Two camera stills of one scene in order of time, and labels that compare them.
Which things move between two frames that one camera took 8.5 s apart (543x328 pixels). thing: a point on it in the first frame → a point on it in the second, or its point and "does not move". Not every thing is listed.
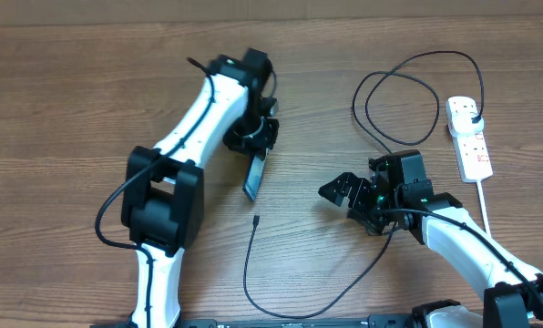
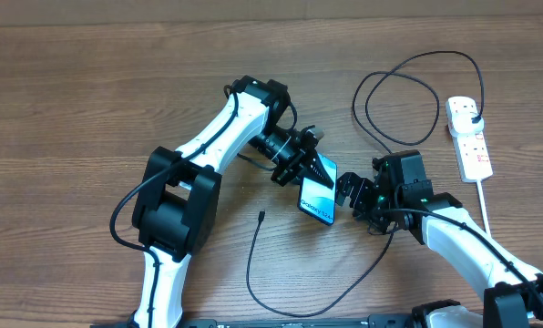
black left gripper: (259, 147) → (292, 168)
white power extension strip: (473, 156) does not move
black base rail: (374, 321) does not move
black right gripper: (359, 187) does not move
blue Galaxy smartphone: (253, 175) → (316, 199)
